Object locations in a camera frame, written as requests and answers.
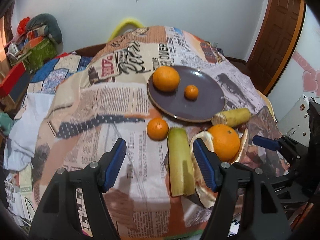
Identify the peeled pomelo wedge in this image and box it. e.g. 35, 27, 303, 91
231, 129, 249, 164
190, 131, 217, 209

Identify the long green sugarcane piece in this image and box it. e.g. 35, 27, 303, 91
167, 127, 195, 197

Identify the small tangerine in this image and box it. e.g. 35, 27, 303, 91
146, 118, 169, 141
184, 85, 199, 101

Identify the red date fruit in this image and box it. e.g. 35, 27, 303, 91
237, 124, 247, 133

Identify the large orange with stem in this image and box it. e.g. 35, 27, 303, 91
207, 124, 240, 162

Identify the short yellow sugarcane piece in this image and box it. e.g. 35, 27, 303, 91
211, 108, 252, 127

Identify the purple ceramic plate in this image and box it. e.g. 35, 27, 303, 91
147, 65, 226, 123

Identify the brown wooden door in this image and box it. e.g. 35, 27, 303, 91
247, 0, 306, 95

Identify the newspaper print blanket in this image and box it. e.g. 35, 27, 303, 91
32, 26, 289, 239

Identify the small tangerine on blanket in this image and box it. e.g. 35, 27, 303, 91
146, 118, 169, 141

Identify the dark backpack on floor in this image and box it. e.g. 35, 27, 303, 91
207, 41, 224, 55

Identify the blue patchwork quilt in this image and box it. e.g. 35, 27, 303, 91
27, 54, 93, 94

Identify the red box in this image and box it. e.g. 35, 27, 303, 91
0, 62, 26, 98

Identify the yellow foam arch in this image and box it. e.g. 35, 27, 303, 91
107, 17, 144, 42

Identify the red plastic bag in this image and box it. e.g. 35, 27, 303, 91
17, 17, 30, 35

